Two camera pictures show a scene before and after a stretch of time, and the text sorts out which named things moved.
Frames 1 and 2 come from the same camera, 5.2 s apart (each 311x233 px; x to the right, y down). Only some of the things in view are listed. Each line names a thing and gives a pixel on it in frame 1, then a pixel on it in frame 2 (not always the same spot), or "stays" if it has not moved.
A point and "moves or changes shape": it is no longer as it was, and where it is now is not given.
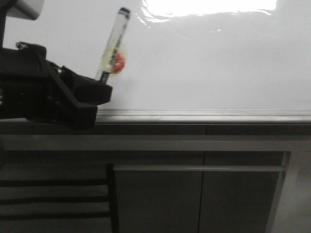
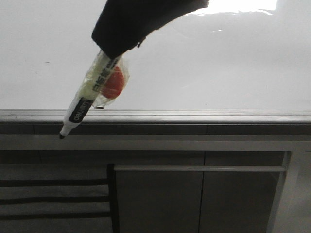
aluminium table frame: x=188 y=177 stays
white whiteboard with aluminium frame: x=186 y=61 stays
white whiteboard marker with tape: x=117 y=33 moves or changes shape
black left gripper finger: x=69 y=113 → x=123 y=24
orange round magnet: x=119 y=63 → x=113 y=85
